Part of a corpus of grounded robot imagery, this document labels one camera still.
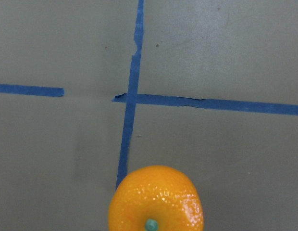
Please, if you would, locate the orange fruit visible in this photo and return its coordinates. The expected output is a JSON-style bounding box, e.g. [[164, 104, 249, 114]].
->
[[108, 166, 204, 231]]

